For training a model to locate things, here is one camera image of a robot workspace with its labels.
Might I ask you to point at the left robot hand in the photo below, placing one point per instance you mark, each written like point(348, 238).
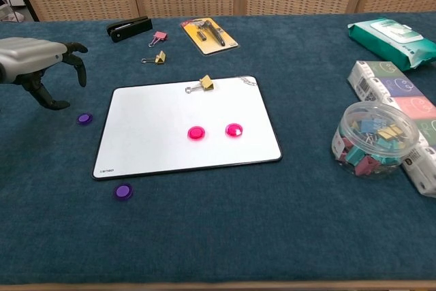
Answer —
point(27, 56)

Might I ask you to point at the purple round magnet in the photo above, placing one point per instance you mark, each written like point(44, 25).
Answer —
point(123, 191)
point(84, 119)

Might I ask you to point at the pink round magnet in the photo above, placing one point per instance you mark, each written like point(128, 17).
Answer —
point(196, 133)
point(234, 129)

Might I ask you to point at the white magnetic whiteboard black rim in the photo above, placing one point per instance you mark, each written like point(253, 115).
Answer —
point(153, 134)

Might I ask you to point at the black stapler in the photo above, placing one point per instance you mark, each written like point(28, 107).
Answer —
point(129, 28)

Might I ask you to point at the gold binder clip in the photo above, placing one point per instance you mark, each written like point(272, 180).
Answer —
point(160, 58)
point(207, 83)

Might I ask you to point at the pink binder clip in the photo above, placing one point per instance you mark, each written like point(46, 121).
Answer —
point(160, 35)

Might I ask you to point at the razor in yellow blister pack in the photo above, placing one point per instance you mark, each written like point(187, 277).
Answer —
point(209, 36)

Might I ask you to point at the blue table cloth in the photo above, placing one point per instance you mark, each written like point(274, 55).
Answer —
point(238, 236)

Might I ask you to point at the white pastel patterned box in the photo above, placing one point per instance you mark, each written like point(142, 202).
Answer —
point(381, 81)

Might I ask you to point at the clear jar of binder clips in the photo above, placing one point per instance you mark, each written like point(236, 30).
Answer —
point(374, 141)

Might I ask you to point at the green wet wipes pack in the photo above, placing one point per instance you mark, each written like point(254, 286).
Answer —
point(385, 44)

